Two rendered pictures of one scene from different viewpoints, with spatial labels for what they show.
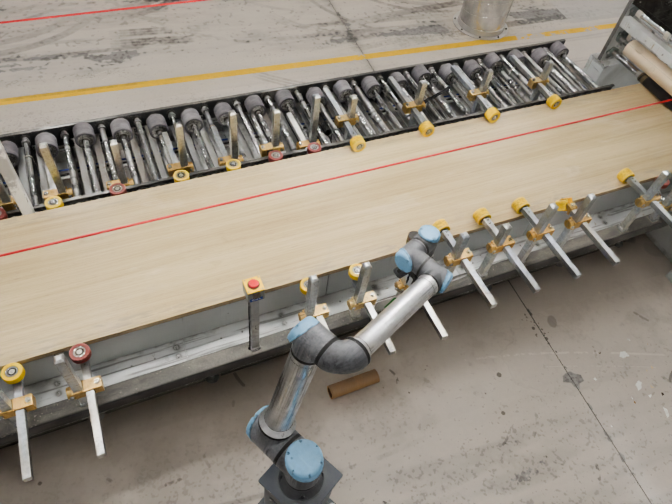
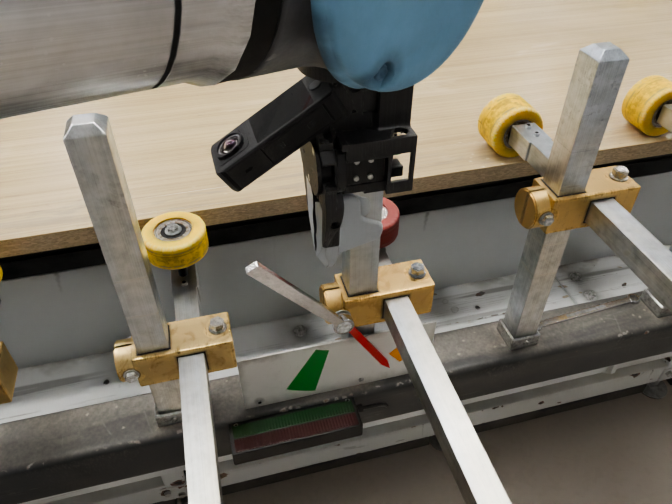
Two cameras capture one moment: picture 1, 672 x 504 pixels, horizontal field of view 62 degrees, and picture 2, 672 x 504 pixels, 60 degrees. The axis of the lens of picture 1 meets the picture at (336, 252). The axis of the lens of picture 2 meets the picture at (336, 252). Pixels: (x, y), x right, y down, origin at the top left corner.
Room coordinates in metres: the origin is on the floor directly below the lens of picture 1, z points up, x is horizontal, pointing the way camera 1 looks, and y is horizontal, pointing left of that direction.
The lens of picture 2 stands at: (1.07, -0.47, 1.36)
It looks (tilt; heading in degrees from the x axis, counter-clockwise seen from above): 41 degrees down; 16
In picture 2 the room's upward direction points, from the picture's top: straight up
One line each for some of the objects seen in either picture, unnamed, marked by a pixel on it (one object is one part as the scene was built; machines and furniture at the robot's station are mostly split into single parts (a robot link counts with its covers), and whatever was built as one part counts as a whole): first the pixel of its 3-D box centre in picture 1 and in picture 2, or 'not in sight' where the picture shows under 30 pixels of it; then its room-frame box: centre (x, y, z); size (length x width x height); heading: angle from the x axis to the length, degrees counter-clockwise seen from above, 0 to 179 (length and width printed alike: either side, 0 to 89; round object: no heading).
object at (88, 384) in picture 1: (85, 388); not in sight; (0.80, 0.91, 0.81); 0.13 x 0.06 x 0.05; 121
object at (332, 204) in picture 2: not in sight; (328, 200); (1.45, -0.36, 1.08); 0.05 x 0.02 x 0.09; 31
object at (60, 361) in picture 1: (75, 384); not in sight; (0.79, 0.93, 0.86); 0.03 x 0.03 x 0.48; 31
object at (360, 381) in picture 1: (353, 384); not in sight; (1.38, -0.23, 0.04); 0.30 x 0.08 x 0.08; 121
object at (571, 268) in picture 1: (548, 238); not in sight; (1.93, -1.06, 0.95); 0.50 x 0.04 x 0.04; 31
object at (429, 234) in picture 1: (426, 240); not in sight; (1.47, -0.36, 1.31); 0.10 x 0.09 x 0.12; 146
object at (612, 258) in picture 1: (593, 236); not in sight; (2.00, -1.31, 0.95); 0.36 x 0.03 x 0.03; 31
